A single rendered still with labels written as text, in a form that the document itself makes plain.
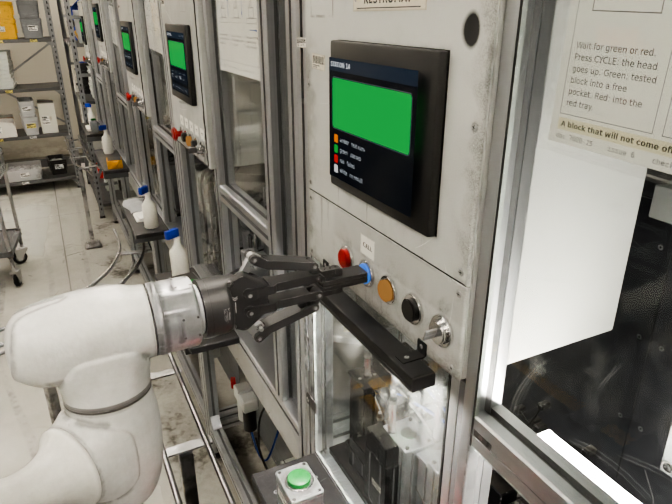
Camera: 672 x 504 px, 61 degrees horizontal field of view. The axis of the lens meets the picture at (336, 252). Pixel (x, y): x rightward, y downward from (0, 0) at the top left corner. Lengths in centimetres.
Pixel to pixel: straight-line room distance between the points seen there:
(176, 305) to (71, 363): 13
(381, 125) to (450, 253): 17
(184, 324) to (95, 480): 19
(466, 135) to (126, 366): 45
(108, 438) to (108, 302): 16
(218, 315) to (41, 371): 20
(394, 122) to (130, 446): 48
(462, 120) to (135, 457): 53
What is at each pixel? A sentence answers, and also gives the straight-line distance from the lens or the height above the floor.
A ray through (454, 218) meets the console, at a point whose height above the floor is 156.
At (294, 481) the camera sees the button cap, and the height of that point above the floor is 104.
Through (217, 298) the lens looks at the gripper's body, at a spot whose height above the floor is 144.
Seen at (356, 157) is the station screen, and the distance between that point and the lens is 75.
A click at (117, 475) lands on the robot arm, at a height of 127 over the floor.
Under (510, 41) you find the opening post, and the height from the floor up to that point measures 174.
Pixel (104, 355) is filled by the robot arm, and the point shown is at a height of 142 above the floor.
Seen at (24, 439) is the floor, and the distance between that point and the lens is 303.
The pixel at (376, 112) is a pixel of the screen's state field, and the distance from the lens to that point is 70.
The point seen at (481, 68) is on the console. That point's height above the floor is 172.
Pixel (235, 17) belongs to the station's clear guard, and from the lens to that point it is 133.
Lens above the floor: 177
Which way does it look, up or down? 23 degrees down
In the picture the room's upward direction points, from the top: straight up
